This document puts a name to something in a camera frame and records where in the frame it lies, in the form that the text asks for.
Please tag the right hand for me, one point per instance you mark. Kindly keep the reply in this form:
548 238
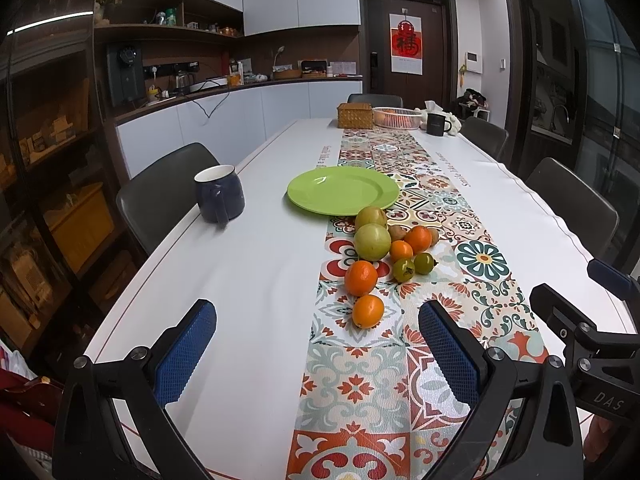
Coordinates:
599 434

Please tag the black mug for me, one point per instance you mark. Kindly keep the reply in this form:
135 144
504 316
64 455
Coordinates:
437 124

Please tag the brown longan right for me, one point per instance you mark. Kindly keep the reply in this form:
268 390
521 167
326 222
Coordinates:
434 236

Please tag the far end chair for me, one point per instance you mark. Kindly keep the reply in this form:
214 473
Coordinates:
376 99

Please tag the green apple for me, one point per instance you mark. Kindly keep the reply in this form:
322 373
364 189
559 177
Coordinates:
372 242

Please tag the right near chair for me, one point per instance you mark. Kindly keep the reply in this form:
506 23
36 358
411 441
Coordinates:
586 213

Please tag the dark blue mug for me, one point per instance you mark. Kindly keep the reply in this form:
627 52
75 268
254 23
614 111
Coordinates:
219 194

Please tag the green plate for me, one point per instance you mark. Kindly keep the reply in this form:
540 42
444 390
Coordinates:
342 191

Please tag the yellow-green pear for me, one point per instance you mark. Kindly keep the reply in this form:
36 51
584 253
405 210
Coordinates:
369 215

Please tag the small orange front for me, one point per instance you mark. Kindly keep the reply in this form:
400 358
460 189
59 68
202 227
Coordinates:
367 312

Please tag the dark wooden door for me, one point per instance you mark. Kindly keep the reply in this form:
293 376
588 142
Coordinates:
440 49

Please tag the large orange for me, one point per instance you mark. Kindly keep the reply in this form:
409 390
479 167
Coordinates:
360 278
420 238

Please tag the green persimmon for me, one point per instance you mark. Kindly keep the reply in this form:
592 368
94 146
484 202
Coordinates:
404 270
424 263

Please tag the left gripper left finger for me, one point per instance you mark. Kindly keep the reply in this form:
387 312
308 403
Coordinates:
113 421

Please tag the white tissue pile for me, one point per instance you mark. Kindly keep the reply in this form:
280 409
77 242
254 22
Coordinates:
432 107

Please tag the black coffee machine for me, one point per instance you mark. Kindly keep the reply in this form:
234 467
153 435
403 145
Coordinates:
125 75

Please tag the small orange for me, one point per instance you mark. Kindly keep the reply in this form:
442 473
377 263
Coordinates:
399 250
367 312

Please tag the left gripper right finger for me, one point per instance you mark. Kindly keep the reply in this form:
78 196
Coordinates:
545 443

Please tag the red calendar poster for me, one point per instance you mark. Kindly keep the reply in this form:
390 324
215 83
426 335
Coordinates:
406 44

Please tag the right far chair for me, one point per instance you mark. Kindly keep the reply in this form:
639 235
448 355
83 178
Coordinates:
488 137

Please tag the patterned table runner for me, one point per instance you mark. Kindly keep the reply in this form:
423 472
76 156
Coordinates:
374 403

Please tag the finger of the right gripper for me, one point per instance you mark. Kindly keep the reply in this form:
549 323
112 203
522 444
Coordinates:
622 286
563 318

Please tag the left near chair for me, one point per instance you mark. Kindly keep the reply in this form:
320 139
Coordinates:
155 200

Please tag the brown longan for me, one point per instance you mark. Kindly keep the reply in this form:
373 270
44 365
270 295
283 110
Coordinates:
434 236
397 232

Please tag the brown longan left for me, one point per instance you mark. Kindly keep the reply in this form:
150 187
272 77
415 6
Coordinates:
397 232

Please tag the clear fruit bowl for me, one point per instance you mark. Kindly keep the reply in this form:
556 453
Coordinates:
397 118

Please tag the wicker basket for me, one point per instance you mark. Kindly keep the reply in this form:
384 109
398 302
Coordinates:
355 116

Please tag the small orange middle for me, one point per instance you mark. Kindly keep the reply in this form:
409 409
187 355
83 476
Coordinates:
399 250

